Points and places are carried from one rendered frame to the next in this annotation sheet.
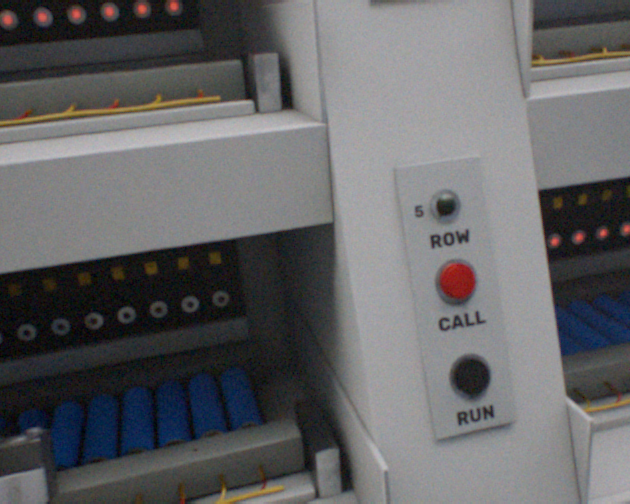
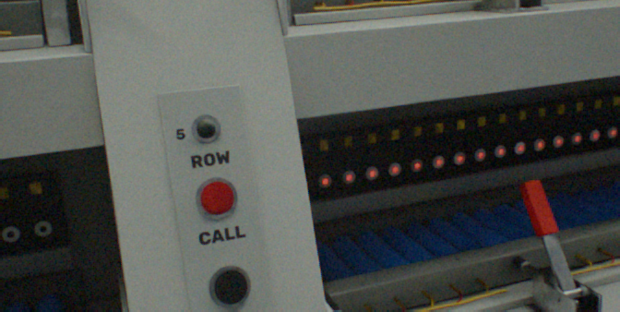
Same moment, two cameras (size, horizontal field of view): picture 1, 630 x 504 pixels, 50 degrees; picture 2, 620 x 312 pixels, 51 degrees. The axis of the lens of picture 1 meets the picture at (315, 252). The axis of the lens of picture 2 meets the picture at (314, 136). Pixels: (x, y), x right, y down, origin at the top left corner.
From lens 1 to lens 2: 0.08 m
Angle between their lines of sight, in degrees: 8
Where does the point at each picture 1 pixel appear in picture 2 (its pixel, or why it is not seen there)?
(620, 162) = (378, 94)
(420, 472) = not seen: outside the picture
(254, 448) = not seen: outside the picture
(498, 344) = (257, 257)
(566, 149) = (327, 81)
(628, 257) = (442, 187)
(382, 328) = (144, 243)
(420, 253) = (182, 173)
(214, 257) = (34, 187)
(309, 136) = (75, 65)
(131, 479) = not seen: outside the picture
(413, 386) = (174, 297)
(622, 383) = (411, 299)
